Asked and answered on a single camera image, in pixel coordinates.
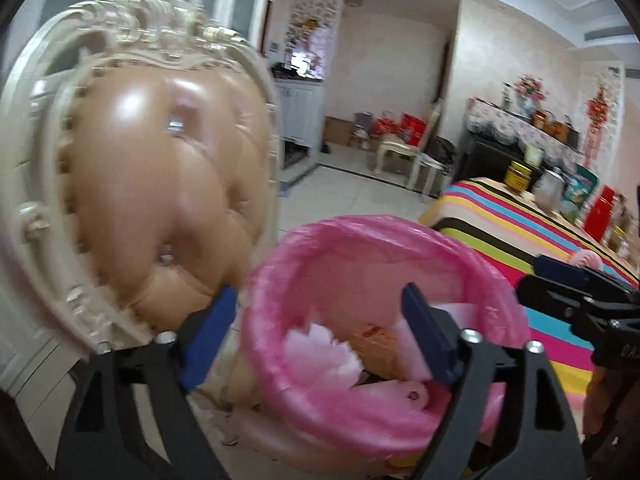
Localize white foam block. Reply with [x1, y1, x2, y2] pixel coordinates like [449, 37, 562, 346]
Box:
[394, 304, 476, 382]

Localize yellow printed cardboard box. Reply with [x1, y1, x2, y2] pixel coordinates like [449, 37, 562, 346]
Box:
[345, 324, 404, 380]

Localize orange fruit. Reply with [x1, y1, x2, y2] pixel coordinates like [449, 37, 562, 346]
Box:
[283, 323, 363, 390]

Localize pink lined trash bin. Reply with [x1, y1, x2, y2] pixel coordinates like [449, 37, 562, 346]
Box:
[241, 216, 530, 460]

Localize person right hand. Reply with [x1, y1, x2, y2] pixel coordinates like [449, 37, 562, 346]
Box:
[582, 366, 639, 437]

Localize pink foam net ball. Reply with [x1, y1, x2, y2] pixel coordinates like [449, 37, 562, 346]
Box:
[567, 249, 603, 271]

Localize red thermos jug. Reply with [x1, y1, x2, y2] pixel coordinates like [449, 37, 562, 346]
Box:
[582, 185, 615, 242]

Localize striped colourful tablecloth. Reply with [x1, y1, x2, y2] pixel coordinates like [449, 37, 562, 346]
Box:
[419, 178, 638, 408]

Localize small yellow lid jar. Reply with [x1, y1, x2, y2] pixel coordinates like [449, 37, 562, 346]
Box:
[608, 224, 627, 254]

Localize green snack bag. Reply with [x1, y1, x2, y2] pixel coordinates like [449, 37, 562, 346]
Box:
[559, 165, 599, 224]

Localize yellow lidded jar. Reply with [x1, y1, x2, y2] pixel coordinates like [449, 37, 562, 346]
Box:
[504, 160, 532, 194]

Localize piano with lace cover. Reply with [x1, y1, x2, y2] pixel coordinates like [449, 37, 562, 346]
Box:
[452, 98, 582, 190]

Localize red chinese knot ornament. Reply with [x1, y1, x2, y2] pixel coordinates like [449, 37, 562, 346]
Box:
[584, 84, 610, 169]

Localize flower vase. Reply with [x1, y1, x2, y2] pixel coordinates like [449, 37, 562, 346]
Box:
[514, 74, 547, 119]

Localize white dining chair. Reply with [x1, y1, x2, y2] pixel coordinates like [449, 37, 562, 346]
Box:
[373, 99, 444, 191]

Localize red gift bags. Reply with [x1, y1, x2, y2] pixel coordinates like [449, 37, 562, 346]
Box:
[372, 110, 427, 146]

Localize beige tufted chair left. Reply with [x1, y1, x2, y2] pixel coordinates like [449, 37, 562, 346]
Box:
[1, 0, 280, 349]

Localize white low cabinet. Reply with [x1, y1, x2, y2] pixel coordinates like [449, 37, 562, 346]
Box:
[276, 79, 324, 159]

